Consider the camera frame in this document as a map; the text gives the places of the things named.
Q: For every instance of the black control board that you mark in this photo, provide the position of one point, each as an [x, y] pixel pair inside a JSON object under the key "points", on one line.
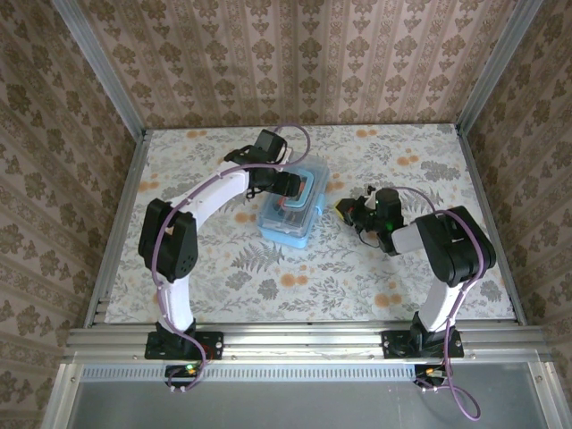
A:
{"points": [[179, 371], [429, 372]]}

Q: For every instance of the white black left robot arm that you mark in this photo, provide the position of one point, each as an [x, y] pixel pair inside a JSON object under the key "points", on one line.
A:
{"points": [[176, 308]]}

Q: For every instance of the right black control board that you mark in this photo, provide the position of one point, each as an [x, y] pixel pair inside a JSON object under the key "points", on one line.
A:
{"points": [[429, 372]]}

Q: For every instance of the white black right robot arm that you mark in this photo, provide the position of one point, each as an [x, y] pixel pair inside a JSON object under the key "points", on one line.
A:
{"points": [[440, 308]]}

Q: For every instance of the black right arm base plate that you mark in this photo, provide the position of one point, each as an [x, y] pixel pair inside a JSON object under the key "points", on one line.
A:
{"points": [[393, 346]]}

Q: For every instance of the aluminium frame post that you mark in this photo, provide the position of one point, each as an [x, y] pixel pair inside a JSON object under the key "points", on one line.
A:
{"points": [[102, 67], [491, 67]]}

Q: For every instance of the blue plastic tool box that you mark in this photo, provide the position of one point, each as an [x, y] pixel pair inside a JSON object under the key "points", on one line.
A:
{"points": [[286, 239]]}

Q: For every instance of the grey metal panel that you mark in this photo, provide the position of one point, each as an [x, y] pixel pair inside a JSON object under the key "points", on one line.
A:
{"points": [[290, 406]]}

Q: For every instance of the aluminium table side rail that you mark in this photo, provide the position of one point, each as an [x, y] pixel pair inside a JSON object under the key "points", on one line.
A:
{"points": [[131, 179], [469, 156]]}

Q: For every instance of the aluminium lower frame bar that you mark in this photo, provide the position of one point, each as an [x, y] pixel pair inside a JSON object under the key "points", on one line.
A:
{"points": [[546, 393], [60, 397]]}

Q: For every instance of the left black control board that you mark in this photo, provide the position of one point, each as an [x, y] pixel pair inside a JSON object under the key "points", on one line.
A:
{"points": [[179, 371]]}

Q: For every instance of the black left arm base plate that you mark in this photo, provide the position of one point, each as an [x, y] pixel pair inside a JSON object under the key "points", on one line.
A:
{"points": [[214, 344]]}

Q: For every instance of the aluminium mounting rail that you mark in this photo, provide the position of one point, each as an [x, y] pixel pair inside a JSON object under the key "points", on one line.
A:
{"points": [[304, 342]]}

